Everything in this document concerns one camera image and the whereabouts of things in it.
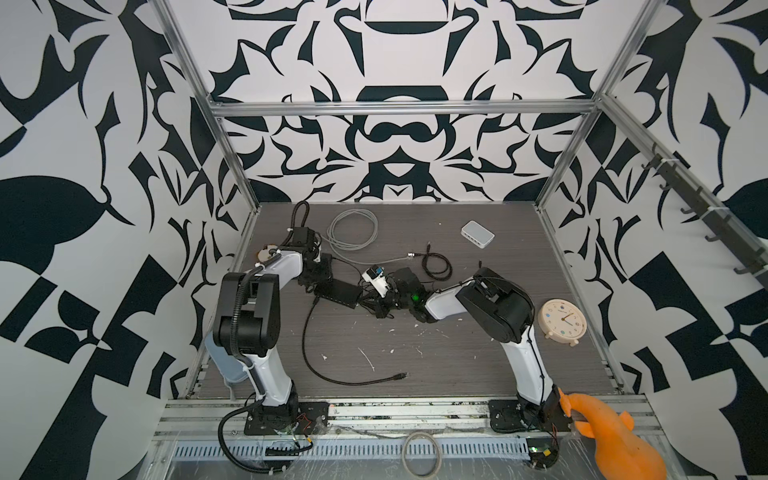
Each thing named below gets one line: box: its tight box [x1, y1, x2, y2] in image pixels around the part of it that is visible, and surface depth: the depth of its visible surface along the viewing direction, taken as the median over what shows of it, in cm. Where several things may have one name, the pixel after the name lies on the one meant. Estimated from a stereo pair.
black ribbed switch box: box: [314, 278, 363, 309], surface depth 97 cm
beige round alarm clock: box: [538, 298, 587, 347], surface depth 89 cm
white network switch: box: [460, 220, 496, 249], surface depth 112 cm
